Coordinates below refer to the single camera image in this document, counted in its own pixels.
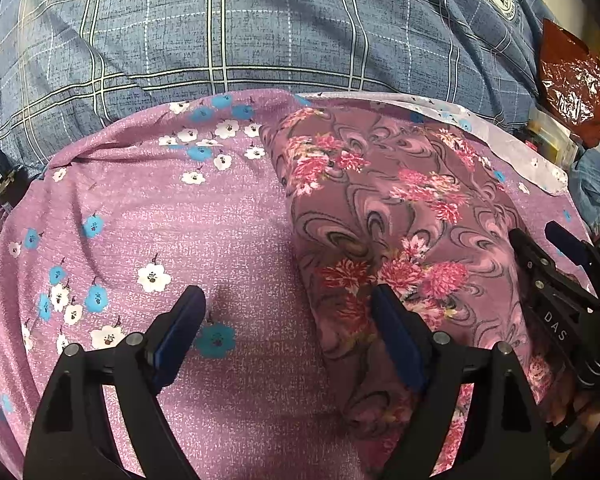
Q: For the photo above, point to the blue plaid blanket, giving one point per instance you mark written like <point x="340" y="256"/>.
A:
<point x="250" y="25"/>

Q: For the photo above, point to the blue denim cloth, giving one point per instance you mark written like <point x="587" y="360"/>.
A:
<point x="597" y="180"/>

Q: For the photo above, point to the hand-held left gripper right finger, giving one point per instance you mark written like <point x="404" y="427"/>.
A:
<point x="399" y="340"/>

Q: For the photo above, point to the clear plastic container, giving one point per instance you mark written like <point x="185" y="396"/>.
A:
<point x="552" y="137"/>

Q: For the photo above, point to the person's right hand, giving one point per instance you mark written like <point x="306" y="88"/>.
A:
<point x="577" y="407"/>

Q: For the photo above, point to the red plastic bag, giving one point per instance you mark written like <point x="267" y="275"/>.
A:
<point x="575" y="85"/>

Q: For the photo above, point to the dark pink floral garment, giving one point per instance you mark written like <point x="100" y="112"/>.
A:
<point x="395" y="220"/>

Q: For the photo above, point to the purple floral cloth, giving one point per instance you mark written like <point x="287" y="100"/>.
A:
<point x="155" y="220"/>

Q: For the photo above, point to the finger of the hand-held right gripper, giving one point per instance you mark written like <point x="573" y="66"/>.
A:
<point x="540" y="265"/>
<point x="567" y="245"/>

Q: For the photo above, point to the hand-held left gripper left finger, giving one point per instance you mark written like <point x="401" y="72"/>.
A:
<point x="177" y="332"/>

